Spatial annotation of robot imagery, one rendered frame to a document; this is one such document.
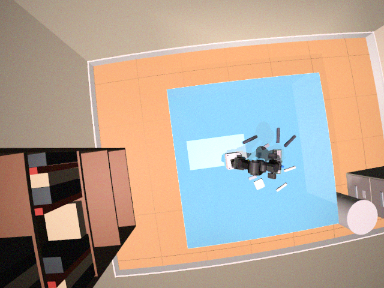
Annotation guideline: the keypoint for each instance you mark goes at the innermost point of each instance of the grey keyboard with white letter keys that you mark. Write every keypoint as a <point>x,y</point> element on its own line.
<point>279,155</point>

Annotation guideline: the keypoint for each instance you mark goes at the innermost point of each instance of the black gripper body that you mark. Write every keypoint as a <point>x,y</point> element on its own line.
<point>271,175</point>

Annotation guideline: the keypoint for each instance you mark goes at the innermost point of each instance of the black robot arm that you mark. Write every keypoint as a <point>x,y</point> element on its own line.
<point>255,167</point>

